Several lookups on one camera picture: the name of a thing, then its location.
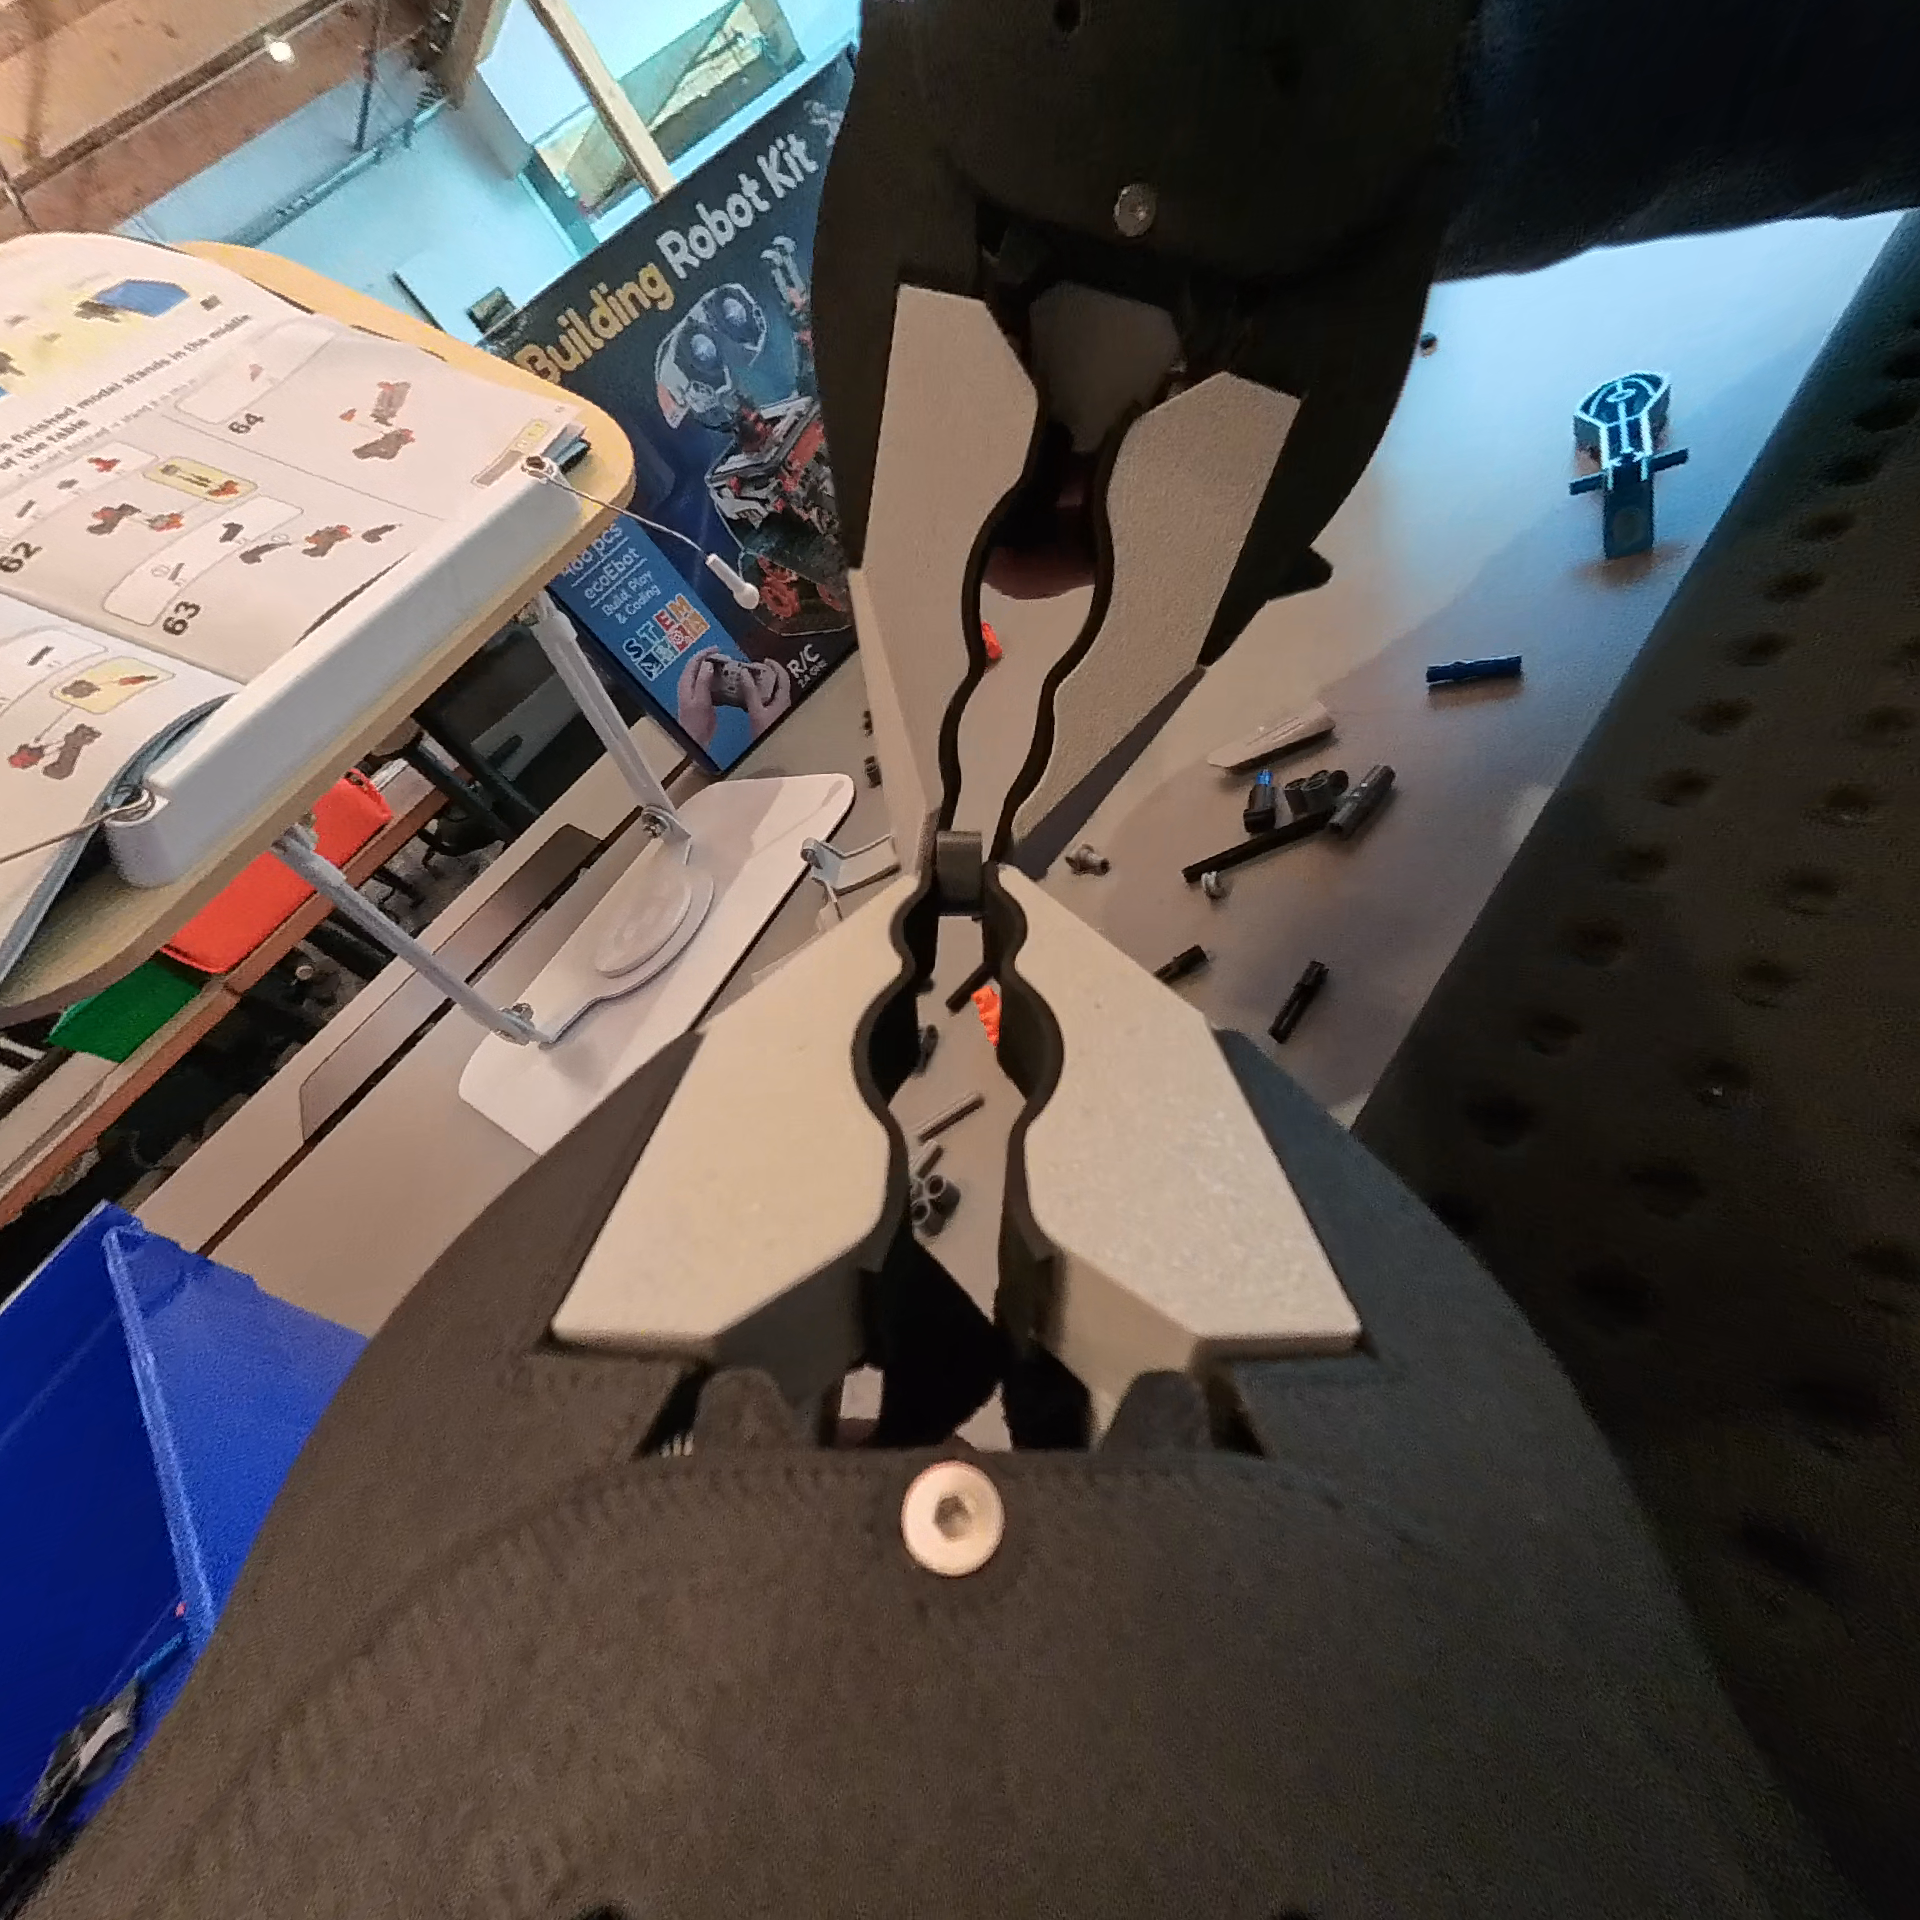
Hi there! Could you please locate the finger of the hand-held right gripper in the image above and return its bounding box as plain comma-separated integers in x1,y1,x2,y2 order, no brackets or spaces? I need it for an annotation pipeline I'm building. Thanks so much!
991,371,1301,859
850,284,1043,848

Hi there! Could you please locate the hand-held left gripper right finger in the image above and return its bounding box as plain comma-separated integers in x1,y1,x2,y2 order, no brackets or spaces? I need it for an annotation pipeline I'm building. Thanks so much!
992,883,1373,1445

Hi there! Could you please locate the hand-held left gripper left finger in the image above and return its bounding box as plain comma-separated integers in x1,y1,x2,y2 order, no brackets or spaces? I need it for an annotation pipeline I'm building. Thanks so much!
548,896,922,1405

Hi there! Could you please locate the blue plastic bin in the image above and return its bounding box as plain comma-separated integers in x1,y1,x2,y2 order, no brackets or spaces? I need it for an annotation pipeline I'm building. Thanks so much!
0,1203,370,1877

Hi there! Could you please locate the light grey long bar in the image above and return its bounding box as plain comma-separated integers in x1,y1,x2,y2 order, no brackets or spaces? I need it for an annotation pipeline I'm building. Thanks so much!
1211,704,1337,776

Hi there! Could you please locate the robot kit box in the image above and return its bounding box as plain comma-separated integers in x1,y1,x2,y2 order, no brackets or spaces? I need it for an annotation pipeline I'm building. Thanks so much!
479,47,903,767

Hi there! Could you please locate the medium black axle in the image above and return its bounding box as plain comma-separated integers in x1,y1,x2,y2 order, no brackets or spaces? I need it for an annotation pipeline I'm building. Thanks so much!
1182,801,1357,891

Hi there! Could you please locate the white book stand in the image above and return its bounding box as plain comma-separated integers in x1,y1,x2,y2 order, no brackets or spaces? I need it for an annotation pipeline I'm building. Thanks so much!
0,242,861,1157

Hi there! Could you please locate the red flat object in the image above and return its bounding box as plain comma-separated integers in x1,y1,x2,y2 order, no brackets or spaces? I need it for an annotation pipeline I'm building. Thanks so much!
168,773,391,977

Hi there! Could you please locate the green flat object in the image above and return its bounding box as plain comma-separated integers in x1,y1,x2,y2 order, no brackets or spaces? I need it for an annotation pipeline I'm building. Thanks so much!
46,961,195,1058

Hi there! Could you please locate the instruction booklet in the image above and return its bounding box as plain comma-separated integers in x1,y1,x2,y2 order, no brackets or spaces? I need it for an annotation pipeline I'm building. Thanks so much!
0,236,588,888

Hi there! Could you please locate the light blue frame piece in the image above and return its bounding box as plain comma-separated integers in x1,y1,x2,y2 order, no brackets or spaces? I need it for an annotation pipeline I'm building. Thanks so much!
1570,365,1687,558

